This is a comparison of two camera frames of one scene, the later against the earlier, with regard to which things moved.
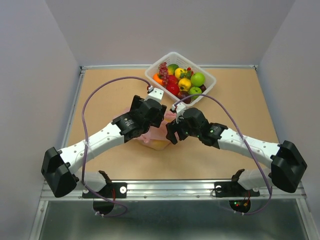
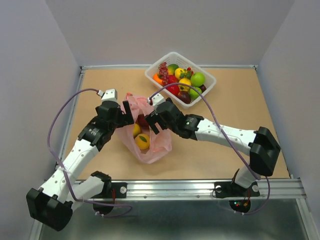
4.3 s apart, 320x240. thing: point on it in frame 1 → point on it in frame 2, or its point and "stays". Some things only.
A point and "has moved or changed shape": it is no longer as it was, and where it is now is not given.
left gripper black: (138, 101) → (126, 119)
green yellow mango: (171, 68) stays
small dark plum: (203, 88) stays
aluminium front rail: (173, 190) stays
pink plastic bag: (157, 138) has moved or changed shape
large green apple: (198, 79) stays
